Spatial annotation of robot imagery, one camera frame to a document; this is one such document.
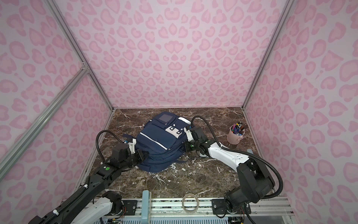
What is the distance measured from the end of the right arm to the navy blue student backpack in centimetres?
5

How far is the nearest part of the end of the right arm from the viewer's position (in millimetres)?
638

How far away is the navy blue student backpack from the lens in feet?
2.68
